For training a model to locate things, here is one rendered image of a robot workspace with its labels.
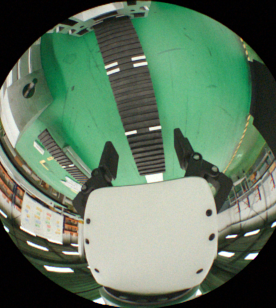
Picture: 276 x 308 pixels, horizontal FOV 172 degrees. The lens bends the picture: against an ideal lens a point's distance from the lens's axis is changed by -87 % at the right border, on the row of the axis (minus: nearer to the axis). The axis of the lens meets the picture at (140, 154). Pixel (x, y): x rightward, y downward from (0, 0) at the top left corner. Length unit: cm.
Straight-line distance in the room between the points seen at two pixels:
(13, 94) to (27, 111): 5
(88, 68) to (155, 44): 10
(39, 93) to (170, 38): 21
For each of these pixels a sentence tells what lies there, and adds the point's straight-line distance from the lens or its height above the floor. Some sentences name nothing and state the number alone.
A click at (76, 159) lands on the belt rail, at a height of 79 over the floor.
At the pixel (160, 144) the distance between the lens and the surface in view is 16.
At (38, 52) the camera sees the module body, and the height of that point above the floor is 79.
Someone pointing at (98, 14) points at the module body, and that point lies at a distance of 15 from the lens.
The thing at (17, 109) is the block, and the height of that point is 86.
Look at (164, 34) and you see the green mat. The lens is 17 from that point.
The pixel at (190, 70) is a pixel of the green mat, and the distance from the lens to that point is 17.
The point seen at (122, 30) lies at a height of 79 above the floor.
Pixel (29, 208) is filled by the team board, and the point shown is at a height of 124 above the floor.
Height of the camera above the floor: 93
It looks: 43 degrees down
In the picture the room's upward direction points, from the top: 178 degrees clockwise
